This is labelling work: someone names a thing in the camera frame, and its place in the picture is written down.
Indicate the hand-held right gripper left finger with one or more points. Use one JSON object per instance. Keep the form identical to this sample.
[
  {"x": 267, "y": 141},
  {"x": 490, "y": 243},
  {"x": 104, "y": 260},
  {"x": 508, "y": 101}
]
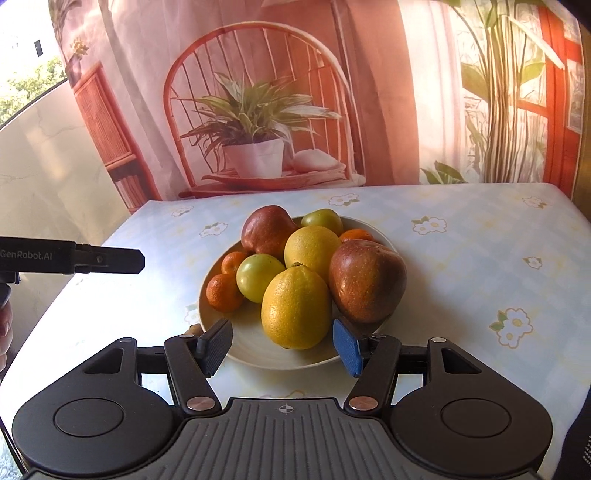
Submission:
[{"x": 220, "y": 346}]

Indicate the printed room backdrop cloth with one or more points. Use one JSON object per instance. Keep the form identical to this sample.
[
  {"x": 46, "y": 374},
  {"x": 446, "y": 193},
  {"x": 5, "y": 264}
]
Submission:
[{"x": 392, "y": 92}]

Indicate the green outdoor trees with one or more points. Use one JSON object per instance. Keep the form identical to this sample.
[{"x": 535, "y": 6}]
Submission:
[{"x": 27, "y": 92}]

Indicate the green orange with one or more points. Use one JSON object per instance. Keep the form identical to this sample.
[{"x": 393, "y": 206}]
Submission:
[
  {"x": 256, "y": 277},
  {"x": 323, "y": 221}
]

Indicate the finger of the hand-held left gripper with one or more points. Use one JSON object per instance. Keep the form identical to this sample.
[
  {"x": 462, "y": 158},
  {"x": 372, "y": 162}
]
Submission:
[{"x": 115, "y": 261}]

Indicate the person's left hand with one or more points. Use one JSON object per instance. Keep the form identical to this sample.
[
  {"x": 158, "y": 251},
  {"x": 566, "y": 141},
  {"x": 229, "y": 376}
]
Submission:
[{"x": 4, "y": 332}]

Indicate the dark dotted clothing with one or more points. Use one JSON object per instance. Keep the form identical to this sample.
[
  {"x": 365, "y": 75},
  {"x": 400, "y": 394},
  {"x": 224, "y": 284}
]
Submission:
[{"x": 579, "y": 457}]

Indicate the small orange tangerine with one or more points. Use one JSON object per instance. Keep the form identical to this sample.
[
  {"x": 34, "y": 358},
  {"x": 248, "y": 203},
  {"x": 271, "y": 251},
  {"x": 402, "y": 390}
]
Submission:
[
  {"x": 356, "y": 235},
  {"x": 232, "y": 263},
  {"x": 222, "y": 291}
]

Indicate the yellow lemon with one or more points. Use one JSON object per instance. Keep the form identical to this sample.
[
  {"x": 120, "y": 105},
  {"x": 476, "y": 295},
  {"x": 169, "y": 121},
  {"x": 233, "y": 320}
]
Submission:
[
  {"x": 311, "y": 247},
  {"x": 295, "y": 309}
]

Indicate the red apple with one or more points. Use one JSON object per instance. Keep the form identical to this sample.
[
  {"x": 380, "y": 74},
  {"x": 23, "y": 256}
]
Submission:
[
  {"x": 268, "y": 230},
  {"x": 367, "y": 281}
]

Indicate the small brown kiwi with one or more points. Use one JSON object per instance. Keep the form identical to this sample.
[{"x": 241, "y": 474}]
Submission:
[{"x": 195, "y": 330}]

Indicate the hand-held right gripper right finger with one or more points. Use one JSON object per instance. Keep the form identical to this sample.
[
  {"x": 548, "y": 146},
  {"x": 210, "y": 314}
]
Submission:
[{"x": 346, "y": 346}]

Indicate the cream round plate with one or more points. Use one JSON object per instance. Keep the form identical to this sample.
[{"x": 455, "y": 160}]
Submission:
[{"x": 249, "y": 332}]

